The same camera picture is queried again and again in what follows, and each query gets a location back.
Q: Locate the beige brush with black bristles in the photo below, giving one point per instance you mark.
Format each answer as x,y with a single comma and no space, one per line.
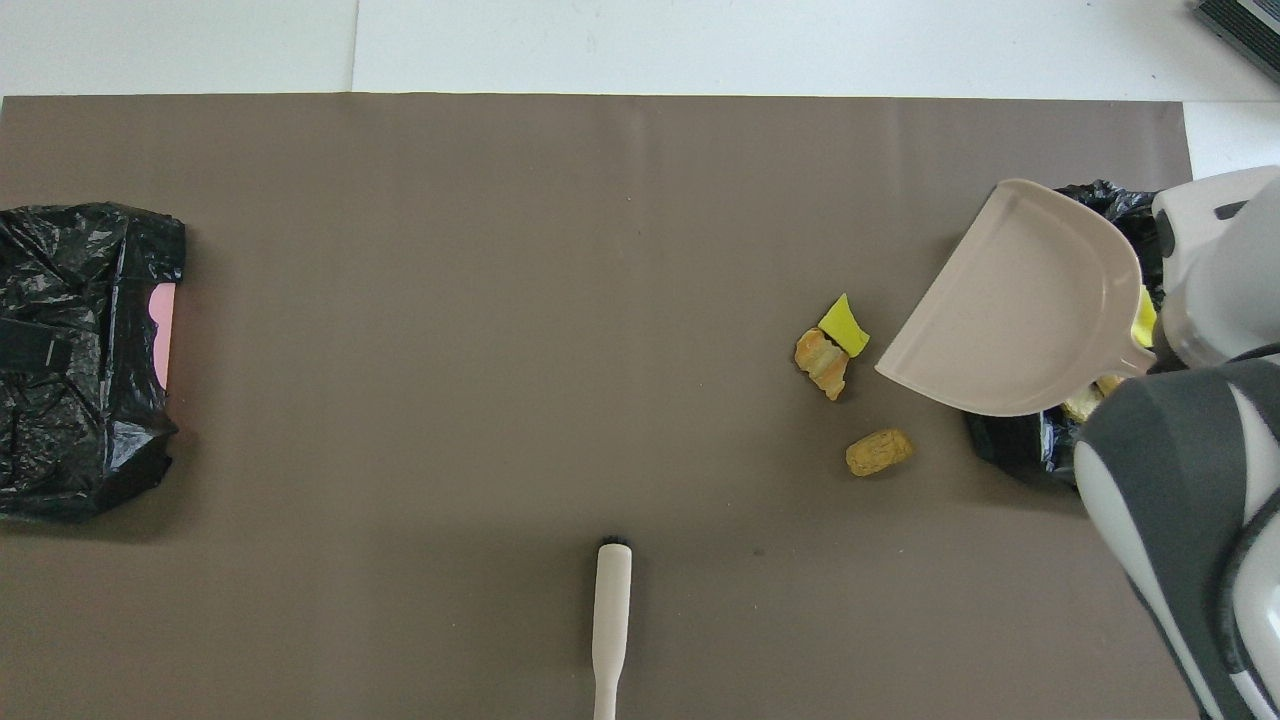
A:
612,620

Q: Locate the orange striped sponge piece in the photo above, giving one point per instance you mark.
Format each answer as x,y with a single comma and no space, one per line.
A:
822,364

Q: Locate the yellow sponge piece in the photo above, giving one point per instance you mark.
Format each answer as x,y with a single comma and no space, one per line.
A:
1146,318
843,327

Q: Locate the mustard brown sponge piece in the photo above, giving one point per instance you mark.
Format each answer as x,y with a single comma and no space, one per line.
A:
878,452

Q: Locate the beige plastic dustpan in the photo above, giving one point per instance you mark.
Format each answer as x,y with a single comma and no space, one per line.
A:
1020,300

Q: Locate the pale cream sponge piece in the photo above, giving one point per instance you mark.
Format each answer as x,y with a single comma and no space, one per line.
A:
1088,402

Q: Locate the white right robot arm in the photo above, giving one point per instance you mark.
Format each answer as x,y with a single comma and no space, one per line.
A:
1180,520

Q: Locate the pink bin in black bag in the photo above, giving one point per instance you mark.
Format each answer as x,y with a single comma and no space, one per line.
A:
90,430

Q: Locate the open bin with black bag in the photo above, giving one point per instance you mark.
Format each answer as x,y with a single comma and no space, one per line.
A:
1010,445

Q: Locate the brown paper table mat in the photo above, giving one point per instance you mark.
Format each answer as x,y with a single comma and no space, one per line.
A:
400,300

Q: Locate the dark grey ribbed device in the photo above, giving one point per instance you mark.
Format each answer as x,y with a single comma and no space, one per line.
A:
1245,28

